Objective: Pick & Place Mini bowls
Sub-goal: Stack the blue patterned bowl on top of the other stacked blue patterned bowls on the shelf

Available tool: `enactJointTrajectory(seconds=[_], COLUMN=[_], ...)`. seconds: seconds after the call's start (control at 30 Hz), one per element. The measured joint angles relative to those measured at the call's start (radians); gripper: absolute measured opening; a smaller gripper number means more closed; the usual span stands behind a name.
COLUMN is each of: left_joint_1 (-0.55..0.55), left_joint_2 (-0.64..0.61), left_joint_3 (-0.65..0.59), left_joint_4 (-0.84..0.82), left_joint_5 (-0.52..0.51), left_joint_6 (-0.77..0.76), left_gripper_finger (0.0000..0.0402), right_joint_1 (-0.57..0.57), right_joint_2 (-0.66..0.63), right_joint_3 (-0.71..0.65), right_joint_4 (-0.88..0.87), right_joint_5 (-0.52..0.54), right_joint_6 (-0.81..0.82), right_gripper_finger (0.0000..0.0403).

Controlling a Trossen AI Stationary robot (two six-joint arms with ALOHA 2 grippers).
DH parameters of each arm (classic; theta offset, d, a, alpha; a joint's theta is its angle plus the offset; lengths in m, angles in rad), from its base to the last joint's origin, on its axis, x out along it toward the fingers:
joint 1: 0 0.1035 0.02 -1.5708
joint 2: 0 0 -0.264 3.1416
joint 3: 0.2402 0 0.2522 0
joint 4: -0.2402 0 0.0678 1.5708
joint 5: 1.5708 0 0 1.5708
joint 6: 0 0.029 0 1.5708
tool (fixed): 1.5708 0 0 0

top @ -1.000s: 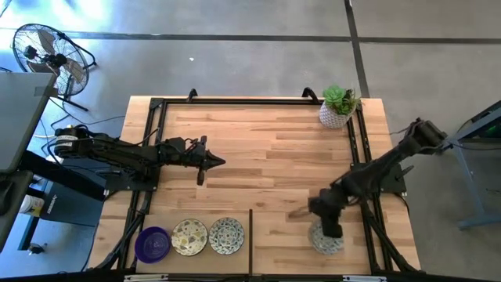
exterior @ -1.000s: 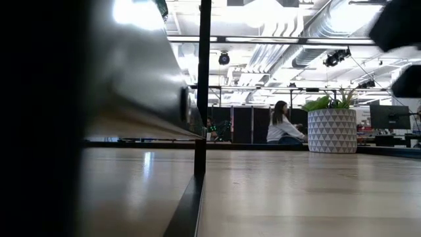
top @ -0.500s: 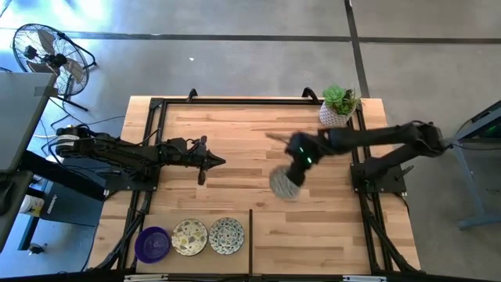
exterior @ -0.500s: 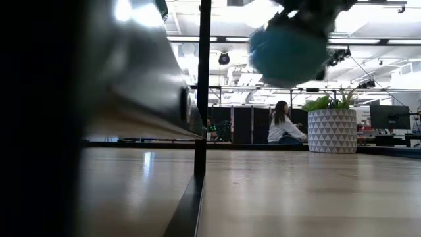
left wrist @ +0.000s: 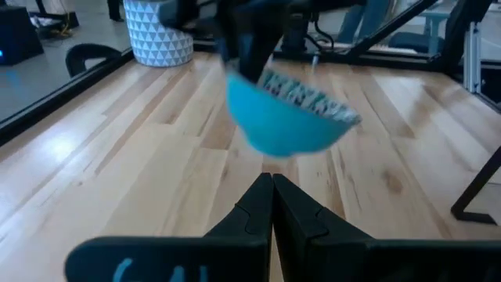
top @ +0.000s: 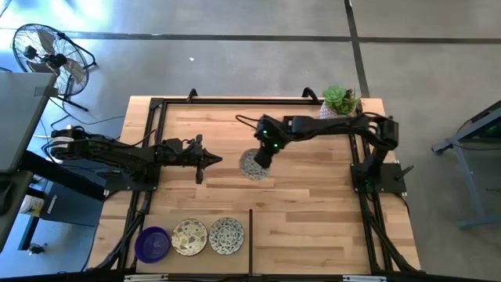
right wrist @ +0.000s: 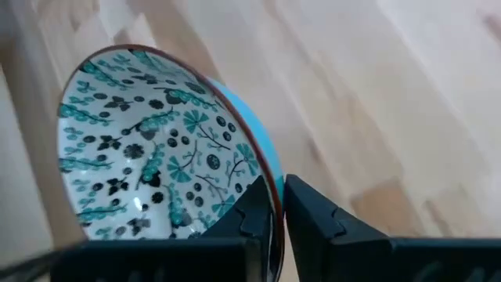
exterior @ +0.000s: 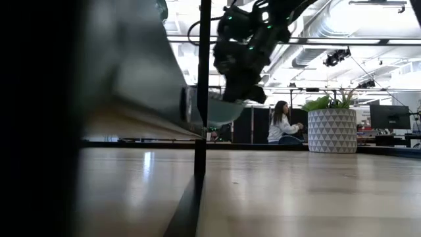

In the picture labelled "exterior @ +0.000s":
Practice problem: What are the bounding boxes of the black computer monitor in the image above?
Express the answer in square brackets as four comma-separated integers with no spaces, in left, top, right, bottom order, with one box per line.
[369,104,412,130]

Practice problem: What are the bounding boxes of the person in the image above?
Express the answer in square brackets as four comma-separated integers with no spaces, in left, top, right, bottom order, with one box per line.
[267,100,305,145]

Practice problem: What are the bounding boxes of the black ceiling lamp cluster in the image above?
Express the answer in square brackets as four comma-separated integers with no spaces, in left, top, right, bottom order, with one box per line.
[357,79,376,90]
[323,47,352,68]

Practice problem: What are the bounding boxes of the succulent in white patterned pot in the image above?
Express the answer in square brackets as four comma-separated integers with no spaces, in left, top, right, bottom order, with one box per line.
[301,87,359,154]

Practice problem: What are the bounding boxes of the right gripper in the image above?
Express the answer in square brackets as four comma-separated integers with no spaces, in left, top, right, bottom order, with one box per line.
[212,39,274,104]

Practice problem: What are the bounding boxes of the cluttered background desk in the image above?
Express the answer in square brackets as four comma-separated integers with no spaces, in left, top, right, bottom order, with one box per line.
[357,123,421,149]

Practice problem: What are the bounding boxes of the teal patterned mini bowl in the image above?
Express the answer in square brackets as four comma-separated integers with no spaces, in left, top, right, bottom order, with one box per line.
[189,92,247,128]

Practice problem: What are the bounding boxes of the black overhead frame beam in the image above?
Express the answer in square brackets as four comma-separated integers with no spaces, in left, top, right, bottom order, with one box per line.
[166,34,421,47]

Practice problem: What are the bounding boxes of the black camera mount panel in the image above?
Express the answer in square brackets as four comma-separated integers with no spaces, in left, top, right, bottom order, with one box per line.
[0,0,83,237]

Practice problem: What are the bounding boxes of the silver ceiling ventilation duct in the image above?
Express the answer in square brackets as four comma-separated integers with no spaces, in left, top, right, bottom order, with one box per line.
[291,0,349,69]

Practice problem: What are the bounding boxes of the black aluminium table frame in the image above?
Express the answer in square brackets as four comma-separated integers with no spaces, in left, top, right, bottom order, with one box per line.
[80,140,421,159]

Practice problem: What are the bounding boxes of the grey metal camera mount bracket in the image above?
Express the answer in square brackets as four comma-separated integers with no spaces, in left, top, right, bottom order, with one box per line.
[74,0,207,140]

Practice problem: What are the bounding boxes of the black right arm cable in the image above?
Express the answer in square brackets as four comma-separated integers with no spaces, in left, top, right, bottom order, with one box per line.
[186,14,228,45]

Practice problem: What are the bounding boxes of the black divider post with base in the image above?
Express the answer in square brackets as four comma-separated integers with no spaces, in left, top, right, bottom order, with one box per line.
[163,0,213,237]

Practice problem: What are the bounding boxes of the black room divider panels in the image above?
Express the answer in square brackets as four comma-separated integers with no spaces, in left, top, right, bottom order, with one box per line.
[207,105,309,145]

